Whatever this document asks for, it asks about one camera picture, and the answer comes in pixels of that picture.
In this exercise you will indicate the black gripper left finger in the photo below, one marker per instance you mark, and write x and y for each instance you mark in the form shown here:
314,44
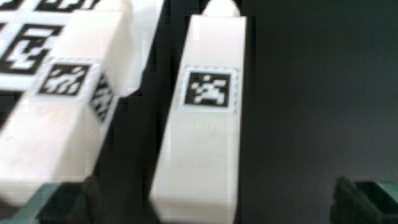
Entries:
65,204

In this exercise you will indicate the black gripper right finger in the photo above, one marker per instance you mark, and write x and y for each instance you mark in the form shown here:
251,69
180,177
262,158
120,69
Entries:
365,202

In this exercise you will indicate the white desk leg tagged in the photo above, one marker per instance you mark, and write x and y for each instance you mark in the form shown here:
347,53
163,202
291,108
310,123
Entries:
195,188

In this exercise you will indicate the fiducial marker sheet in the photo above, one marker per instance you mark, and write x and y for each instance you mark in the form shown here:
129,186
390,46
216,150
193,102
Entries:
33,20

